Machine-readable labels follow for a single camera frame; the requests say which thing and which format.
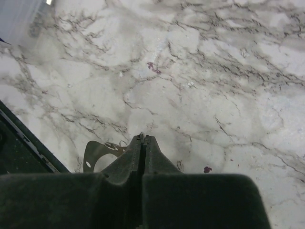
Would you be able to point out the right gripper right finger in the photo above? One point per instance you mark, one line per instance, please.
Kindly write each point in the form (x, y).
(175, 200)

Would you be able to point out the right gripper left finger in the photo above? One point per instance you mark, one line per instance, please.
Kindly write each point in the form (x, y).
(107, 198)

